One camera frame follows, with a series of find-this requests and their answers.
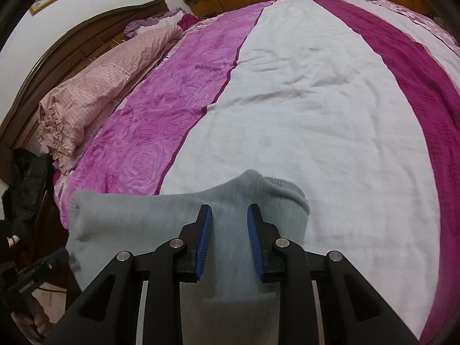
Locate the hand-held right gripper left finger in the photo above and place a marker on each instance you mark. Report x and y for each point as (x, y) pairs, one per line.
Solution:
(204, 237)

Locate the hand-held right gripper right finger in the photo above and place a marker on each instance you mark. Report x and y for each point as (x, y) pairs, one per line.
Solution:
(254, 237)

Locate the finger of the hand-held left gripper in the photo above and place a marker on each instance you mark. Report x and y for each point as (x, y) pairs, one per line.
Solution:
(55, 258)

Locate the grey pants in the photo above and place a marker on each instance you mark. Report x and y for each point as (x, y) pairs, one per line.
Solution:
(143, 219)

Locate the person's left hand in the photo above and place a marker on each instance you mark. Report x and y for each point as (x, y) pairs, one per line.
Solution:
(39, 327)

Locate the black jacket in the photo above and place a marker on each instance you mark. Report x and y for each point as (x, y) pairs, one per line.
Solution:
(27, 194)

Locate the pink white magenta bed blanket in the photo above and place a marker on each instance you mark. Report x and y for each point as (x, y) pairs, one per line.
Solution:
(305, 115)

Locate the pink folded quilt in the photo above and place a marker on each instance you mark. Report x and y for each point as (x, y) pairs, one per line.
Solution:
(104, 79)

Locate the dark wooden headboard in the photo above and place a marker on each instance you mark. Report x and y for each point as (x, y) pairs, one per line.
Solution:
(72, 43)

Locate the purple pillow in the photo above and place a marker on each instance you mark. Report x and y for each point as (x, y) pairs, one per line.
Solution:
(143, 25)

